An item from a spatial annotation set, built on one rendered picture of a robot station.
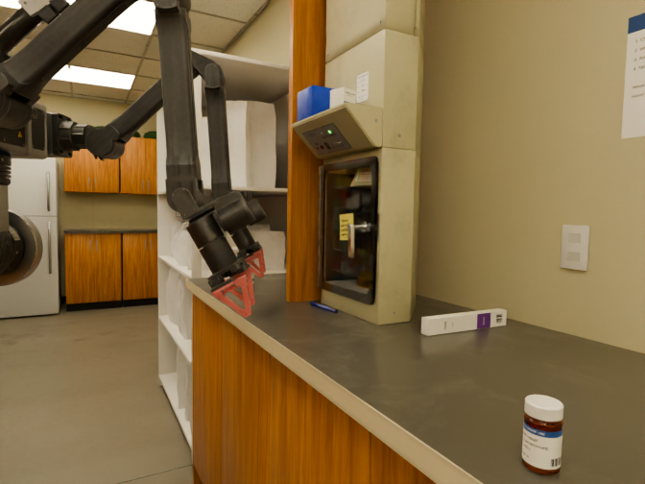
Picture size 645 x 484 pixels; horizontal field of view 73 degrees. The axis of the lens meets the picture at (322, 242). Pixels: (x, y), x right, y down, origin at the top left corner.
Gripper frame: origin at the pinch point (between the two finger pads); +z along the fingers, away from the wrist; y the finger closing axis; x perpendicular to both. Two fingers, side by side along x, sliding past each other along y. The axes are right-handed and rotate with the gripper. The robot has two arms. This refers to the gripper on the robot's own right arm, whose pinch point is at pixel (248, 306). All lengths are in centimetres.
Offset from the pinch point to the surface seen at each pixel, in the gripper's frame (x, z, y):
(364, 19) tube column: -60, -49, 35
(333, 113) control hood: -39, -29, 28
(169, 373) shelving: 112, 48, 224
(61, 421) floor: 157, 31, 171
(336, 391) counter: -8.3, 18.7, -13.1
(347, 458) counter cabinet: -4.0, 31.4, -11.6
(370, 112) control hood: -47, -25, 24
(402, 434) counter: -15.0, 21.7, -29.8
